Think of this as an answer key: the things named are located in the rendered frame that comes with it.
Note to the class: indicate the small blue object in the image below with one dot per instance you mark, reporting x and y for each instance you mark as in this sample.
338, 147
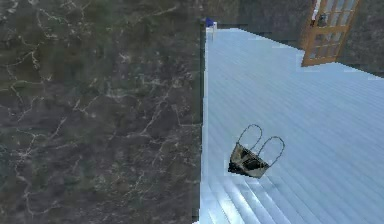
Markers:
209, 22

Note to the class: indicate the wooden glazed room door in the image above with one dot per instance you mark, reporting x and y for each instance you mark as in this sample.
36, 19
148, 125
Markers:
328, 31

